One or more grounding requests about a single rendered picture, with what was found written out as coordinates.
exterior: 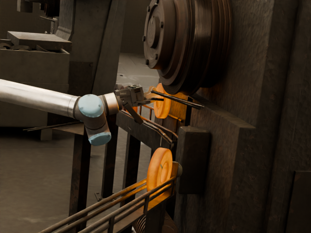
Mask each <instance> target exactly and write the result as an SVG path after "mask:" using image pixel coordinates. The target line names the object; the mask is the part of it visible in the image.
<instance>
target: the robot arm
mask: <svg viewBox="0 0 311 233"><path fill-rule="evenodd" d="M126 87H127V88H126ZM126 87H125V88H124V89H122V90H115V94H114V93H109V94H105V95H101V96H96V95H93V94H88V95H85V96H83V97H80V96H79V97H77V96H73V95H69V94H65V93H60V92H55V91H51V90H46V89H42V88H38V87H33V86H28V85H24V84H20V83H15V82H11V81H7V80H1V79H0V101H4V102H8V103H12V104H17V105H21V106H25V107H29V108H33V109H37V110H42V111H46V112H50V113H55V114H58V115H63V116H67V117H72V118H74V119H77V120H80V122H84V125H85V128H86V131H87V135H88V138H89V139H88V140H89V141H90V143H91V144H92V145H94V146H101V145H104V144H106V143H107V142H109V141H110V139H111V133H110V130H109V128H108V124H107V120H106V116H108V115H112V114H116V113H118V112H119V110H122V105H123V106H124V108H125V109H126V110H127V111H128V112H129V113H130V115H131V116H132V117H133V118H134V121H135V122H136V123H138V124H140V125H141V124H142V123H143V122H144V120H143V118H142V116H141V115H139V114H137V113H136V111H135V110H134V109H133V107H138V106H142V105H145V104H150V103H153V102H155V101H156V100H151V98H161V96H160V95H157V94H154V93H151V92H150V91H151V90H154V91H157V89H156V88H155V87H154V86H150V87H149V90H148V91H147V92H143V87H142V86H140V85H139V84H135V85H131V86H126ZM122 99H123V100H122Z"/></svg>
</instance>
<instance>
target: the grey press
mask: <svg viewBox="0 0 311 233"><path fill-rule="evenodd" d="M126 1H127V0H60V12H59V26H58V29H57V32H56V34H55V35H53V34H41V33H28V32H15V31H8V32H7V40H11V42H12V43H13V44H14V46H15V45H24V46H29V47H31V48H32V50H36V49H35V46H36V45H38V46H40V47H41V48H43V49H45V50H53V51H55V52H56V53H58V51H60V48H61V49H64V50H65V51H67V52H68V53H70V60H69V74H68V84H69V88H68V93H67V94H69V95H73V96H77V97H79V96H80V97H83V96H85V95H88V94H93V95H96V96H101V95H105V94H109V93H113V90H114V86H115V85H116V79H117V72H118V62H119V55H120V47H121V40H122V33H123V26H124V15H125V8H126ZM33 2H36V3H46V4H53V0H18V1H17V11H19V12H28V13H32V12H33Z"/></svg>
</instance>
